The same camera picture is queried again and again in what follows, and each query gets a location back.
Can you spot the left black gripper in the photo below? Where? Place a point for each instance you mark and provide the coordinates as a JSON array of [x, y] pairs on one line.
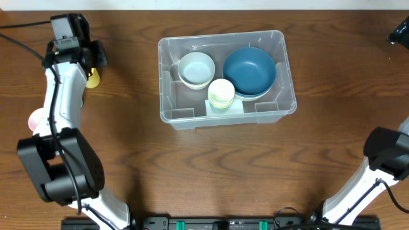
[[96, 53]]

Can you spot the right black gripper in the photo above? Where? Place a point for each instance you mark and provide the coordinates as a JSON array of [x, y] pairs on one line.
[[399, 35]]

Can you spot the yellow cup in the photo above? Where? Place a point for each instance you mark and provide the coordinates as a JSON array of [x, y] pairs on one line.
[[93, 79], [220, 104]]

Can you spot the pink cup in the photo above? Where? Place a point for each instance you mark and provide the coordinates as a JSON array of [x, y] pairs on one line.
[[35, 118]]

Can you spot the white small bowl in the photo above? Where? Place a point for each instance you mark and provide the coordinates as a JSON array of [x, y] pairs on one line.
[[195, 86]]

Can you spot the grey small bowl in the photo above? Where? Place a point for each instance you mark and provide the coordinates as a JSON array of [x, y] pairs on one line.
[[196, 69]]

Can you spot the yellow cup front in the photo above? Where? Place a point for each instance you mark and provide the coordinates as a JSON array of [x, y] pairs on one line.
[[220, 104]]

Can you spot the mint green cup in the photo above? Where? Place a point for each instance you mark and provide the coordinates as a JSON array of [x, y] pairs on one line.
[[220, 108]]

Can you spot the cream white cup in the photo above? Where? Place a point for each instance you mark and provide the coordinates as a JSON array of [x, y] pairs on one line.
[[221, 91]]

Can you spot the clear plastic storage container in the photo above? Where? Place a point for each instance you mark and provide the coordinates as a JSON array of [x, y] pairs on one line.
[[184, 108]]

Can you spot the dark blue bowl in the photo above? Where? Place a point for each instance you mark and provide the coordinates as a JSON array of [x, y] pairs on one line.
[[249, 61], [251, 85]]

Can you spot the large beige bowl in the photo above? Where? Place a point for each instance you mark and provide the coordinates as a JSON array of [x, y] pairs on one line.
[[248, 98]]

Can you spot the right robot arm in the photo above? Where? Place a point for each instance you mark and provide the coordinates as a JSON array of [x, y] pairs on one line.
[[385, 164]]

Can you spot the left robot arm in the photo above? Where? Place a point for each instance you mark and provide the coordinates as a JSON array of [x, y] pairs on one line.
[[62, 165]]

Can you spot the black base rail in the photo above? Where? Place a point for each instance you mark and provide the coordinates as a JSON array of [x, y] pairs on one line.
[[282, 222]]

